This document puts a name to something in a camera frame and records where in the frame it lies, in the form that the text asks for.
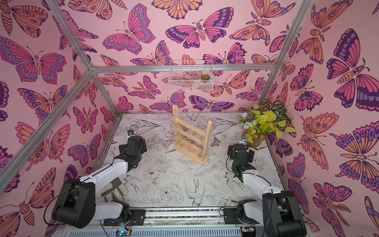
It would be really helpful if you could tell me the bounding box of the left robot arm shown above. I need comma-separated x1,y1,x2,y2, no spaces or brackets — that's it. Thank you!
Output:
51,136,147,229

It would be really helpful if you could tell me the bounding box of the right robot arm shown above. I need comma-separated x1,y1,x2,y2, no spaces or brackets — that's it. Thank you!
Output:
227,143,307,237

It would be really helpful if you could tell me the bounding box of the wooden jewelry display stand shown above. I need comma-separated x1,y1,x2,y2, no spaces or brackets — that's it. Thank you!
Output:
173,105,213,165

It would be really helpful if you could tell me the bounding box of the small succulent in basket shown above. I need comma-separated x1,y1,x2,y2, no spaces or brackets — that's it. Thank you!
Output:
200,74,211,81

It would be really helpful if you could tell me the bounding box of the potted green plant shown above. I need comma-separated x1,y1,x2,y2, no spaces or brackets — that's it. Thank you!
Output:
237,99,296,148

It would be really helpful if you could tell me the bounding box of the white wire basket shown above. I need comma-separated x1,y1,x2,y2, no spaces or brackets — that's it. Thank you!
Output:
167,59,214,93

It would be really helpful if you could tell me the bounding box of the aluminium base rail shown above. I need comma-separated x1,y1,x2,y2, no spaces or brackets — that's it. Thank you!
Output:
55,206,268,237

